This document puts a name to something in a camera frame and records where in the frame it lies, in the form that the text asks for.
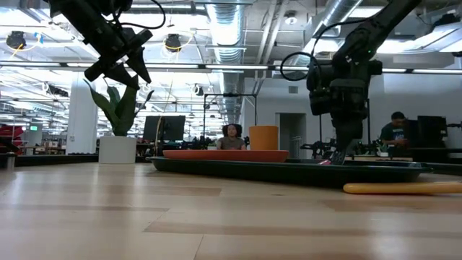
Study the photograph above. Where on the person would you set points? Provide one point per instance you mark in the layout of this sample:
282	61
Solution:
231	142
393	133

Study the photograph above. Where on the black background robot arm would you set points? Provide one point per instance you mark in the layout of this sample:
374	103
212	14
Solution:
317	148

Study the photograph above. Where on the green plant in white pot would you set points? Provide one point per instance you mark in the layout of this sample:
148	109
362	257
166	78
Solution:
117	148

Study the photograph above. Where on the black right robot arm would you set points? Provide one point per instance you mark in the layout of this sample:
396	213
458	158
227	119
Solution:
379	25

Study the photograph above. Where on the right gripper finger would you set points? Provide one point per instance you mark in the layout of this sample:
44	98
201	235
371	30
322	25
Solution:
354	130
341	137

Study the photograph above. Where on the orange plate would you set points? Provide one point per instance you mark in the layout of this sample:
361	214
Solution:
223	156

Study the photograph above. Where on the orange cup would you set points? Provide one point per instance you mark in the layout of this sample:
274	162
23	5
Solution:
263	139

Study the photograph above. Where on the black aluminium table frame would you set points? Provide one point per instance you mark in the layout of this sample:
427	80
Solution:
54	160

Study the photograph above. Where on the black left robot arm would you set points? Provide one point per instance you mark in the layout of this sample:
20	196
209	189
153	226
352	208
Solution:
83	21

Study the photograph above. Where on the dark green tray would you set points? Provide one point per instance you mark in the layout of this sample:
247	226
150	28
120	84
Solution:
252	173

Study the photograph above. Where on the black background monitor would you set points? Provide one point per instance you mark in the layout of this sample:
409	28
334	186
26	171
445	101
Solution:
433	131
169	128

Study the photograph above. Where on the black ceiling device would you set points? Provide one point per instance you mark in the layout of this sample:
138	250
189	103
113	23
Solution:
173	42
16	39

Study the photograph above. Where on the silver ventilation duct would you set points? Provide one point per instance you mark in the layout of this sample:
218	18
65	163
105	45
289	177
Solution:
225	32

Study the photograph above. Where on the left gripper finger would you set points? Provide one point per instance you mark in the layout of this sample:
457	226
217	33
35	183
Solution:
121	76
139	65

